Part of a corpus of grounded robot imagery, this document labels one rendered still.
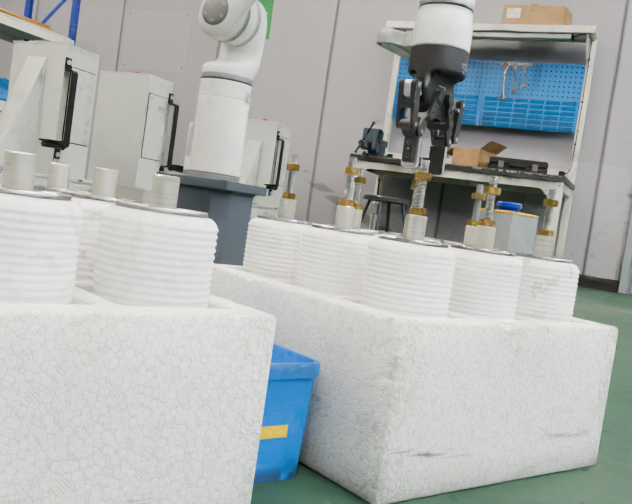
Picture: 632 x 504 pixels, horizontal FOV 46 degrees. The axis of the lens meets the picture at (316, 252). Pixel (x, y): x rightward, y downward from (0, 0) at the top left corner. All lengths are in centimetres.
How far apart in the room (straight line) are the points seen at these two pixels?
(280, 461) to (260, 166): 402
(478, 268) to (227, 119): 60
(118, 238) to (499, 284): 44
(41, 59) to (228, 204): 212
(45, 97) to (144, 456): 276
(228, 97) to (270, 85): 575
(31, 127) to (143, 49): 478
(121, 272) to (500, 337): 41
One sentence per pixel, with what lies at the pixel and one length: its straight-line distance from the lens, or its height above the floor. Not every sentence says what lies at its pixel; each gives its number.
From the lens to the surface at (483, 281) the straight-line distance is 84.
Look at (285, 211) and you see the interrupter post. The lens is 97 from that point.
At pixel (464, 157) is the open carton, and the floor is 85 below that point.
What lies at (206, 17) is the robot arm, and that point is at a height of 57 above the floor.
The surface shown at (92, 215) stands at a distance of 68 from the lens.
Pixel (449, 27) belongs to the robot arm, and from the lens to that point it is 96.
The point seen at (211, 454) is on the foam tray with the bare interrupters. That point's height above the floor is 7.
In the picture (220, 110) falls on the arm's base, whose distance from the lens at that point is 129.
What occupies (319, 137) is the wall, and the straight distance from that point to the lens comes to 672.
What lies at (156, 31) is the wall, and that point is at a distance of 789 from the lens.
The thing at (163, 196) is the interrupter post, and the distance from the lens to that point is 61.
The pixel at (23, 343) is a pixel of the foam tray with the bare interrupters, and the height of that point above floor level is 16.
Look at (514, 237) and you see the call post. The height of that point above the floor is 27.
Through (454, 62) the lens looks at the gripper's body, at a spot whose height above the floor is 48.
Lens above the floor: 27
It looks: 3 degrees down
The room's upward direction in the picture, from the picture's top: 8 degrees clockwise
